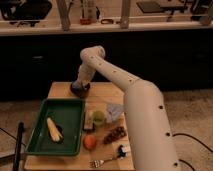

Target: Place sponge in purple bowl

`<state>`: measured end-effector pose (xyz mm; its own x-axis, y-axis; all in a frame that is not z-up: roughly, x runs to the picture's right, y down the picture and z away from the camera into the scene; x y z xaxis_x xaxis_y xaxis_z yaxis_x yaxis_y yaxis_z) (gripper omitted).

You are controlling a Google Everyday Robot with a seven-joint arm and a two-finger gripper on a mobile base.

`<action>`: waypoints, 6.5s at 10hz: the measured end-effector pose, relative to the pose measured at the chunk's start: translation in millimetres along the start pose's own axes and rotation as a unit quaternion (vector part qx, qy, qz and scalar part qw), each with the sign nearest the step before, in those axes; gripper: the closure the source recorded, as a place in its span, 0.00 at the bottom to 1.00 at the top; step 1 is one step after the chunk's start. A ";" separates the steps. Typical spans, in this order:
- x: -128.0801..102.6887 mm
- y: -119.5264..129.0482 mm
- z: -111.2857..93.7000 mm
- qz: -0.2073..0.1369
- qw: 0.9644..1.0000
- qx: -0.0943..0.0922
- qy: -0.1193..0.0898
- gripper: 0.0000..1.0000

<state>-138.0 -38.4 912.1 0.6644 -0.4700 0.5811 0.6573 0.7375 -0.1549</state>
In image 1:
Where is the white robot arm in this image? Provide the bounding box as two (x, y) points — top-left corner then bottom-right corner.
(71, 46), (181, 171)

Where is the dark purple bowl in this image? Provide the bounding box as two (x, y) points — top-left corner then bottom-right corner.
(70, 84), (90, 98)

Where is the green plastic tray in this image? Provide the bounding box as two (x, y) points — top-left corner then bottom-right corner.
(26, 99), (85, 156)

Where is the green cup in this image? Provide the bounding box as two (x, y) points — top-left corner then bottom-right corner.
(92, 111), (105, 126)

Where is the clear plastic bag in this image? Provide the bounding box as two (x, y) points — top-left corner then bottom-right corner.
(106, 103), (124, 123)

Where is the yellow corn cob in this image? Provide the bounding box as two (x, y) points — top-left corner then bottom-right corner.
(47, 117), (63, 142)

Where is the orange tomato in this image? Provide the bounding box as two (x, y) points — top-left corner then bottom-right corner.
(83, 135), (97, 150)

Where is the brown grape bunch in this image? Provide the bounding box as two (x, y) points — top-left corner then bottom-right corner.
(103, 126), (127, 145)

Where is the wooden board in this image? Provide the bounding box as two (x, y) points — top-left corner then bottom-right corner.
(24, 82), (135, 171)

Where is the black pole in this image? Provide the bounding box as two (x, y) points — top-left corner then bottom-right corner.
(12, 122), (24, 171)

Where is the black and white small toy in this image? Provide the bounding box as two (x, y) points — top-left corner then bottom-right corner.
(117, 145), (130, 158)

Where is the black office chair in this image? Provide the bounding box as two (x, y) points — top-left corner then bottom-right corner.
(0, 0), (52, 27)

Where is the black cable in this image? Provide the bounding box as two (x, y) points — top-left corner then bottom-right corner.
(172, 132), (213, 171)

